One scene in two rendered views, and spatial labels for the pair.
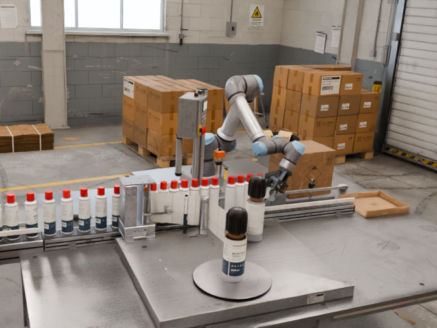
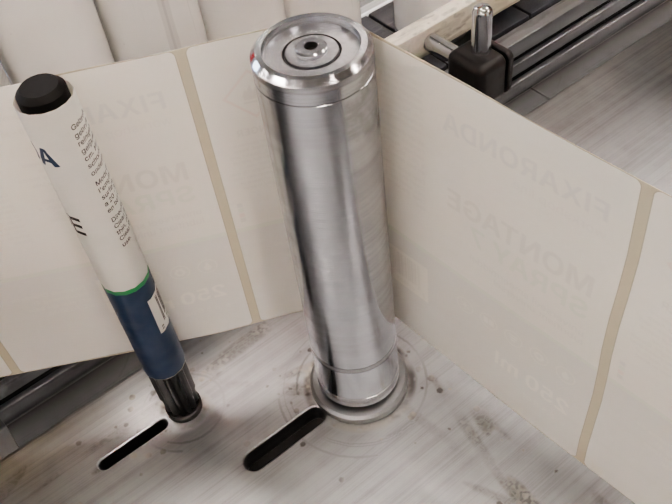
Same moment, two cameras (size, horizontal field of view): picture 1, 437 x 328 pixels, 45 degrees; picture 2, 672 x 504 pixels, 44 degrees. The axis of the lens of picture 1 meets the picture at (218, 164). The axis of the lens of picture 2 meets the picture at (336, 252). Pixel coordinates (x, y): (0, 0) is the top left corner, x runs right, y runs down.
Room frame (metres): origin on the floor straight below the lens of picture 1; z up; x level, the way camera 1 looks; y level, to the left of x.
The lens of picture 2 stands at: (2.03, 0.08, 1.21)
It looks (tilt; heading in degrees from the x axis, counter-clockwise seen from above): 48 degrees down; 352
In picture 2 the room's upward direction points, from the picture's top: 9 degrees counter-clockwise
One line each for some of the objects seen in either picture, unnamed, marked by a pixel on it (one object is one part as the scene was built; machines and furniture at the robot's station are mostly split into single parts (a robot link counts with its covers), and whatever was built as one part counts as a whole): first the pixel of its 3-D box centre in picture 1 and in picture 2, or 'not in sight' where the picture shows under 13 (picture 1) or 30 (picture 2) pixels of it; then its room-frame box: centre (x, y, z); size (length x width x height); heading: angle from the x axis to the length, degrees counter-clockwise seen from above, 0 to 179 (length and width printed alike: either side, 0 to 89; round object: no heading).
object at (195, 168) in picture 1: (198, 153); not in sight; (2.59, 0.10, 1.16); 0.04 x 0.04 x 0.67; 24
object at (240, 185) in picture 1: (238, 194); not in sight; (2.53, -0.11, 0.98); 0.05 x 0.05 x 0.20
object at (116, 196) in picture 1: (117, 206); not in sight; (2.27, 0.45, 0.98); 0.05 x 0.05 x 0.20
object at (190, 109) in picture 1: (192, 115); not in sight; (2.51, 0.14, 1.38); 0.17 x 0.10 x 0.19; 169
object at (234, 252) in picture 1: (235, 243); not in sight; (1.86, -0.08, 1.04); 0.09 x 0.09 x 0.29
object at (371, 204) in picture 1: (372, 203); not in sight; (2.88, -0.90, 0.85); 0.30 x 0.26 x 0.04; 114
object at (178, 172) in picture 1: (179, 155); not in sight; (2.50, 0.20, 1.18); 0.04 x 0.04 x 0.21
